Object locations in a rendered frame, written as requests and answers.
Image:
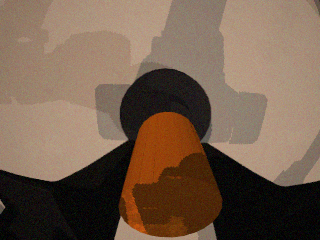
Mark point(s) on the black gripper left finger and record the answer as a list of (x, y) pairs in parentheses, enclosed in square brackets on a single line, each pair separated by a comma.
[(85, 204)]

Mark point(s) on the black round pedestal with silver shaft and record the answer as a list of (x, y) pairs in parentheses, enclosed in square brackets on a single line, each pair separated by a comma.
[(164, 90)]

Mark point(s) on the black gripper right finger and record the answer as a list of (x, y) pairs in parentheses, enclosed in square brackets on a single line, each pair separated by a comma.
[(253, 207)]

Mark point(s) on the orange knob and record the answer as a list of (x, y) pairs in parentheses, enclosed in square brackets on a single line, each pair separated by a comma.
[(170, 190)]

